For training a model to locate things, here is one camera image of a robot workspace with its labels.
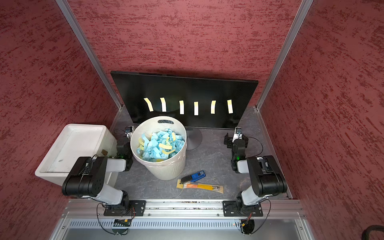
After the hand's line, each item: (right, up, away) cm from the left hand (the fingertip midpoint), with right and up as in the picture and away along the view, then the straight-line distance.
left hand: (139, 135), depth 94 cm
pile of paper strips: (+19, -3, -22) cm, 29 cm away
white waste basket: (+24, -15, -22) cm, 36 cm away
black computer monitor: (-4, +32, +1) cm, 32 cm away
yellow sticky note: (+37, +16, -22) cm, 46 cm away
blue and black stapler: (+35, -25, -8) cm, 43 cm away
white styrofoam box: (-23, -1, -22) cm, 32 cm away
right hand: (+61, 0, 0) cm, 61 cm away
